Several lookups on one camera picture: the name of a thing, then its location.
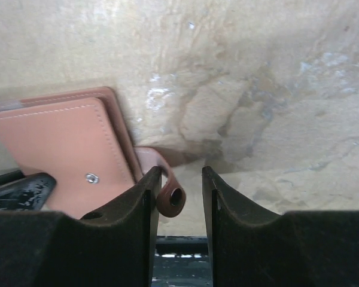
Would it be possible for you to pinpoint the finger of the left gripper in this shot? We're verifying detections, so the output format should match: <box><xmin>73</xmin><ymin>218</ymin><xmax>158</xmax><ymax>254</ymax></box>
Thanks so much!
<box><xmin>0</xmin><ymin>170</ymin><xmax>56</xmax><ymax>211</ymax></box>

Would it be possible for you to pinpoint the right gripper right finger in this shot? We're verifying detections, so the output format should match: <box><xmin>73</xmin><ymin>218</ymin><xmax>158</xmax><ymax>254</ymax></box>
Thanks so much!
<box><xmin>202</xmin><ymin>167</ymin><xmax>359</xmax><ymax>286</ymax></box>

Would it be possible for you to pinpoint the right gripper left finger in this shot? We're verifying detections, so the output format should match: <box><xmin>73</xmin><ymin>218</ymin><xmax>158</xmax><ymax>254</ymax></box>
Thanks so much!
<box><xmin>0</xmin><ymin>167</ymin><xmax>162</xmax><ymax>286</ymax></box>

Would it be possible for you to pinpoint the pink leather card holder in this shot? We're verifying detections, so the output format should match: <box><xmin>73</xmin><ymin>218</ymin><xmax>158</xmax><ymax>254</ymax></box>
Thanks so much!
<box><xmin>0</xmin><ymin>87</ymin><xmax>186</xmax><ymax>219</ymax></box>

